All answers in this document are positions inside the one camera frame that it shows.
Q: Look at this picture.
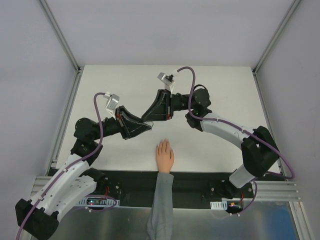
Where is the right aluminium frame post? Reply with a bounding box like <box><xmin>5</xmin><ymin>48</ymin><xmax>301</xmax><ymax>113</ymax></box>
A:
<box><xmin>252</xmin><ymin>0</ymin><xmax>303</xmax><ymax>76</ymax></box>

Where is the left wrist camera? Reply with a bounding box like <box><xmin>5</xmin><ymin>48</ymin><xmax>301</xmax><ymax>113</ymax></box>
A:
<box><xmin>103</xmin><ymin>92</ymin><xmax>120</xmax><ymax>115</ymax></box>

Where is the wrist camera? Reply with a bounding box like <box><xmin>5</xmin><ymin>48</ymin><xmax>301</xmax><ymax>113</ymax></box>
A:
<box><xmin>103</xmin><ymin>92</ymin><xmax>120</xmax><ymax>115</ymax></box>
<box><xmin>157</xmin><ymin>70</ymin><xmax>179</xmax><ymax>93</ymax></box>

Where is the aluminium frame post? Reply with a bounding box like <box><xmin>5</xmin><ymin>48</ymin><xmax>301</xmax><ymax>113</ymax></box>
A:
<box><xmin>252</xmin><ymin>0</ymin><xmax>303</xmax><ymax>76</ymax></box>
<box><xmin>37</xmin><ymin>0</ymin><xmax>82</xmax><ymax>74</ymax></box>

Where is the clear nail polish bottle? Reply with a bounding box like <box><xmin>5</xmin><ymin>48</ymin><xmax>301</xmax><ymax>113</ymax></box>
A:
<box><xmin>145</xmin><ymin>121</ymin><xmax>154</xmax><ymax>128</ymax></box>

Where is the grey sleeved forearm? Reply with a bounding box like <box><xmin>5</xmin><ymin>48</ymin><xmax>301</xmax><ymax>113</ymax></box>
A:
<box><xmin>146</xmin><ymin>172</ymin><xmax>174</xmax><ymax>240</ymax></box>

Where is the mannequin hand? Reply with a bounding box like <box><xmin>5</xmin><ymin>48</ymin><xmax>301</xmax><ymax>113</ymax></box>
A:
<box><xmin>155</xmin><ymin>139</ymin><xmax>175</xmax><ymax>174</ymax></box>

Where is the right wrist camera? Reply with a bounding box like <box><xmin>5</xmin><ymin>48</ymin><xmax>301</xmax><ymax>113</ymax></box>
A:
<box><xmin>157</xmin><ymin>70</ymin><xmax>179</xmax><ymax>93</ymax></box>

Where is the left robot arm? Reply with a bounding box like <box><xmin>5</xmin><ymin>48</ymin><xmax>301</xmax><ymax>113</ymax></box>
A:
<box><xmin>15</xmin><ymin>106</ymin><xmax>153</xmax><ymax>240</ymax></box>

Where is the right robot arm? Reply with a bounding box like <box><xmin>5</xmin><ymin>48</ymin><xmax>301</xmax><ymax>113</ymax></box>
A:
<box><xmin>142</xmin><ymin>84</ymin><xmax>280</xmax><ymax>199</ymax></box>

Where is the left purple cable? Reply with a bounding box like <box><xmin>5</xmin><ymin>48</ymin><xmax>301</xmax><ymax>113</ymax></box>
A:
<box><xmin>15</xmin><ymin>92</ymin><xmax>111</xmax><ymax>240</ymax></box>

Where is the left white cable duct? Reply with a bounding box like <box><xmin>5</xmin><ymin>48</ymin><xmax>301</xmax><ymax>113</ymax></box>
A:
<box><xmin>75</xmin><ymin>196</ymin><xmax>120</xmax><ymax>208</ymax></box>

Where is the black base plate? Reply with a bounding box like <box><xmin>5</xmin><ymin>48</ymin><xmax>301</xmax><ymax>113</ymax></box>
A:
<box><xmin>71</xmin><ymin>169</ymin><xmax>285</xmax><ymax>210</ymax></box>

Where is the white cable duct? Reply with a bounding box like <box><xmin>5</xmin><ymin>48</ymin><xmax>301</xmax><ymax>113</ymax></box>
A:
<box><xmin>209</xmin><ymin>200</ymin><xmax>244</xmax><ymax>211</ymax></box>
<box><xmin>75</xmin><ymin>196</ymin><xmax>120</xmax><ymax>208</ymax></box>

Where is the right white cable duct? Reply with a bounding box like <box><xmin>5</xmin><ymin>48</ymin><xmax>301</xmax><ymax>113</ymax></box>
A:
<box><xmin>209</xmin><ymin>200</ymin><xmax>244</xmax><ymax>211</ymax></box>

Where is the left aluminium frame post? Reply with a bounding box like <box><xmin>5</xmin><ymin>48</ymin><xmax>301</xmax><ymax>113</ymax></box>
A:
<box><xmin>37</xmin><ymin>0</ymin><xmax>82</xmax><ymax>74</ymax></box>

